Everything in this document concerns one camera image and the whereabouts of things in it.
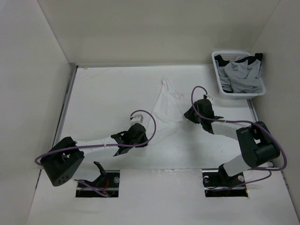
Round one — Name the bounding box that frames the white tank top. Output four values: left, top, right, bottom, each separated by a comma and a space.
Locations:
149, 79, 186, 146

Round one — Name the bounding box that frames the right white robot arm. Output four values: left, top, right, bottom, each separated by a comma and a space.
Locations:
184, 99, 280, 186

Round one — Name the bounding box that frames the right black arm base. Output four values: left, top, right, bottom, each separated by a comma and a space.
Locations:
202, 167, 248, 197

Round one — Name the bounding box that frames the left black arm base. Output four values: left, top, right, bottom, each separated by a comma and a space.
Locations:
74, 161, 120, 198

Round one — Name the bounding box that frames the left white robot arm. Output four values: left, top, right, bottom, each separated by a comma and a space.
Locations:
40, 123, 148, 187

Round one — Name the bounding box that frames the grey tank top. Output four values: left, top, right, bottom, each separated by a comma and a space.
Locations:
217, 57, 263, 94

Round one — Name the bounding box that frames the black tank top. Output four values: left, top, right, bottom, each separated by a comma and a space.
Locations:
214, 52, 263, 93

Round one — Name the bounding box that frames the white plastic laundry basket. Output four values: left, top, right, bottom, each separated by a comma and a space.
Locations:
211, 50, 266, 99

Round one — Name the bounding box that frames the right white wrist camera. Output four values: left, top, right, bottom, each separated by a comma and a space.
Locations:
203, 94, 213, 103

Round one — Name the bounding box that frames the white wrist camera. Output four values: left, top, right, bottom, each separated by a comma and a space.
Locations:
203, 94, 213, 103
130, 114, 143, 126

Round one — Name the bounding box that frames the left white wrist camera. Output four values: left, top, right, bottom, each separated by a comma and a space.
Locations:
130, 114, 143, 126

